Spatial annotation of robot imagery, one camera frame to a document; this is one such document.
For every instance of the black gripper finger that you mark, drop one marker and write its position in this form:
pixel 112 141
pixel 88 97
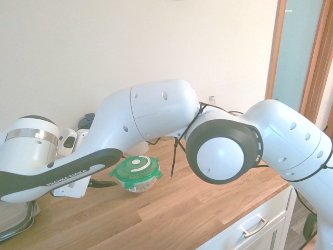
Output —
pixel 102 184

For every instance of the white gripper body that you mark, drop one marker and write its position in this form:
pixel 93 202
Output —
pixel 72 190

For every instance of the green round container lid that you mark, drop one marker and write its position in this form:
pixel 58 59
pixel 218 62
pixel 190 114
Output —
pixel 136 169

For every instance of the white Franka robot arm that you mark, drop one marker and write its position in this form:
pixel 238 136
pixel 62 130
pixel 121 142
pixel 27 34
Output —
pixel 156 112

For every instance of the black container clear lid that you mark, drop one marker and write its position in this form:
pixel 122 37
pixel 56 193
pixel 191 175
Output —
pixel 18 221

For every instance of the clear bowl with nuts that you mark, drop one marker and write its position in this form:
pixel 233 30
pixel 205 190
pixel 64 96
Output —
pixel 139 186

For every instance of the frosted glass door panel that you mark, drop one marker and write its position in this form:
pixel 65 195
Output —
pixel 294 52

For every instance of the wooden door frame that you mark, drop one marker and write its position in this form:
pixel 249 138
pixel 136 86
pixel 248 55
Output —
pixel 318 65

